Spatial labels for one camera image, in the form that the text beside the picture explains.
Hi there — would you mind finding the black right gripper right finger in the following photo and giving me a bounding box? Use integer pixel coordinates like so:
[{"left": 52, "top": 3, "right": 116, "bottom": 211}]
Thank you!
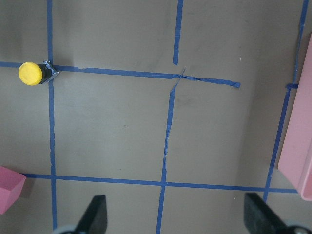
[{"left": 244, "top": 193, "right": 293, "bottom": 234}]

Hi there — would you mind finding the pink cube near centre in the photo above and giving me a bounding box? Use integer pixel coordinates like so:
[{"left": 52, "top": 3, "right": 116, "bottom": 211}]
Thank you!
[{"left": 0, "top": 166, "right": 26, "bottom": 215}]

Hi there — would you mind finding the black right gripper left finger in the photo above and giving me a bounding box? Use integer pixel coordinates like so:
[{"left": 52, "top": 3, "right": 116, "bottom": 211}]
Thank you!
[{"left": 73, "top": 195, "right": 108, "bottom": 234}]

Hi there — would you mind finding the pink plastic bin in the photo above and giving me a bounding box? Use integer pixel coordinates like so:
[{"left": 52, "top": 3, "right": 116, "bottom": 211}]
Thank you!
[{"left": 278, "top": 39, "right": 312, "bottom": 201}]

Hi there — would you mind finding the yellow push button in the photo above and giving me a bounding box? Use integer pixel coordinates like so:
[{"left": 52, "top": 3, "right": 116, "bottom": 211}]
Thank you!
[{"left": 18, "top": 60, "right": 60, "bottom": 86}]

